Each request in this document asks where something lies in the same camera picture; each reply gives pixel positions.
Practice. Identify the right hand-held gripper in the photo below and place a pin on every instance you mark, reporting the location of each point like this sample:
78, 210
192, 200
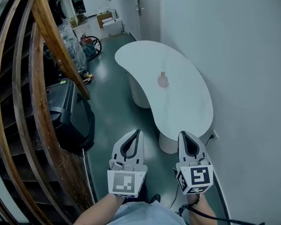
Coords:
197, 177

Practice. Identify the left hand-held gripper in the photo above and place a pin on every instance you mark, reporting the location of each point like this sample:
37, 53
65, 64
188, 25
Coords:
126, 182

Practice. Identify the person's left forearm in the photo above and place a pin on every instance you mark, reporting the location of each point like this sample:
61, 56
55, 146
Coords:
100, 210

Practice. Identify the person's right forearm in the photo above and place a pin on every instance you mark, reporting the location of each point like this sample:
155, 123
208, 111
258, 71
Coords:
201, 212

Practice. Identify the white kidney-shaped table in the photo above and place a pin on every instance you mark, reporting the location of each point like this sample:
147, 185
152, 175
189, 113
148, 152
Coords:
178, 104

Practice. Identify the person's black shoe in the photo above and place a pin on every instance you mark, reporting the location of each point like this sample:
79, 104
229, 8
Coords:
155, 197

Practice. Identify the person's light blue shirt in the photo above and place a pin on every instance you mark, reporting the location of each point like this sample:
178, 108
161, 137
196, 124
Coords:
147, 214

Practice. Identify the black plastic machine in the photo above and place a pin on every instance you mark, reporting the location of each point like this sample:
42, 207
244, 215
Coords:
70, 111

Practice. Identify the small colourful toy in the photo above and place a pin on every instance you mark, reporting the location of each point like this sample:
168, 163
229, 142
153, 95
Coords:
88, 77

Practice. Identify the black bicycle wheel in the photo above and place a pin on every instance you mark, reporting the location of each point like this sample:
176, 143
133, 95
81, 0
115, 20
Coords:
98, 46

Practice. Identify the plastic wrapped furniture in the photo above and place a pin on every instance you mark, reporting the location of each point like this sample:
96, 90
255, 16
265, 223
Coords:
72, 48

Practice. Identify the dark wooden staircase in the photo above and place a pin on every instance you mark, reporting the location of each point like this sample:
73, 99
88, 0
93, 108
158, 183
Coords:
10, 118

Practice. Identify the white carton box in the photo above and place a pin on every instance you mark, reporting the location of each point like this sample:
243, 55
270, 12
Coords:
112, 26

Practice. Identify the brown cardboard box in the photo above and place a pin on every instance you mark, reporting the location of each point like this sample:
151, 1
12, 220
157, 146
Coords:
103, 17

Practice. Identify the white door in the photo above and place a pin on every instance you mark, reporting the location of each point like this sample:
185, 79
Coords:
147, 13

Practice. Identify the wooden stair railing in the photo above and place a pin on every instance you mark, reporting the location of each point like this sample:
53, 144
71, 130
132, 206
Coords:
49, 32

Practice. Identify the dark glass window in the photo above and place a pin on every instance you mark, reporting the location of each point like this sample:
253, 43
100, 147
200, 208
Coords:
77, 1

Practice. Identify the black round-door appliance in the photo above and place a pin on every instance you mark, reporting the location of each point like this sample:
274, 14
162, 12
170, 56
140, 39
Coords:
58, 8

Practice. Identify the white wall socket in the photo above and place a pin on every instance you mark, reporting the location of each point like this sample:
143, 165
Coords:
215, 134

